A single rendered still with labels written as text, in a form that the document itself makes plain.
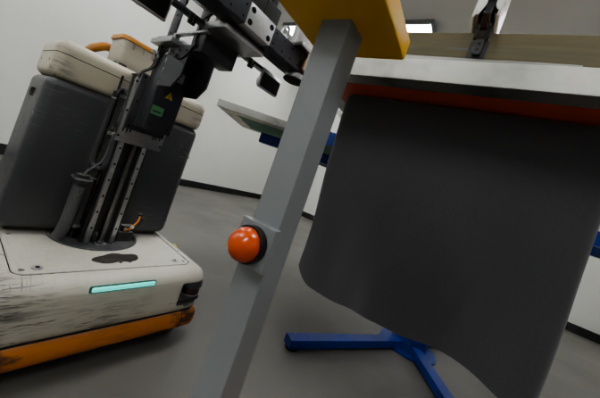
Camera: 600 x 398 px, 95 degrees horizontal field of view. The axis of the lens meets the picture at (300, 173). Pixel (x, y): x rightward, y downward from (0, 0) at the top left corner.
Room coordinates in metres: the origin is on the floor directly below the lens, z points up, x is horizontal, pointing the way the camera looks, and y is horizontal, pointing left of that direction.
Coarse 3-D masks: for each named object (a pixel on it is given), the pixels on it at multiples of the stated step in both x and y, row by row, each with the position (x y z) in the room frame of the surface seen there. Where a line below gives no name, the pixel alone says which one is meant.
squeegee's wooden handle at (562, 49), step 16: (416, 32) 0.62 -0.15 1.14; (432, 32) 0.60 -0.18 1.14; (416, 48) 0.61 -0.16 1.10; (432, 48) 0.59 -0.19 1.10; (448, 48) 0.58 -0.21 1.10; (464, 48) 0.56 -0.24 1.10; (496, 48) 0.53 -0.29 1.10; (512, 48) 0.52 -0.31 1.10; (528, 48) 0.51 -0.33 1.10; (544, 48) 0.49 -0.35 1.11; (560, 48) 0.48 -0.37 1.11; (576, 48) 0.47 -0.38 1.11; (592, 48) 0.46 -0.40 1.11; (576, 64) 0.47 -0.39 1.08; (592, 64) 0.46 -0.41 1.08
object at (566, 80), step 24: (360, 72) 0.50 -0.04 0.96; (384, 72) 0.48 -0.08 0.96; (408, 72) 0.46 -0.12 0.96; (432, 72) 0.44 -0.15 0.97; (456, 72) 0.42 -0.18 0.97; (480, 72) 0.40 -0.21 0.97; (504, 72) 0.39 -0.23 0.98; (528, 72) 0.38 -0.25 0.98; (552, 72) 0.36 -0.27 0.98; (576, 72) 0.35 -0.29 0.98; (504, 96) 0.41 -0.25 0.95; (528, 96) 0.39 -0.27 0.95; (552, 96) 0.37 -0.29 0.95; (576, 96) 0.35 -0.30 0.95
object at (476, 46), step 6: (480, 24) 0.52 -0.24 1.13; (480, 30) 0.53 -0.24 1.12; (486, 30) 0.52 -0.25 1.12; (480, 36) 0.53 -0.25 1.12; (486, 36) 0.53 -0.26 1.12; (474, 42) 0.55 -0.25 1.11; (480, 42) 0.54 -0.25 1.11; (486, 42) 0.54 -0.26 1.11; (474, 48) 0.54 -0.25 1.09; (480, 48) 0.53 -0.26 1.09; (486, 48) 0.54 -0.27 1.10; (468, 54) 0.55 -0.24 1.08; (474, 54) 0.54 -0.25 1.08; (480, 54) 0.54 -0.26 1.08
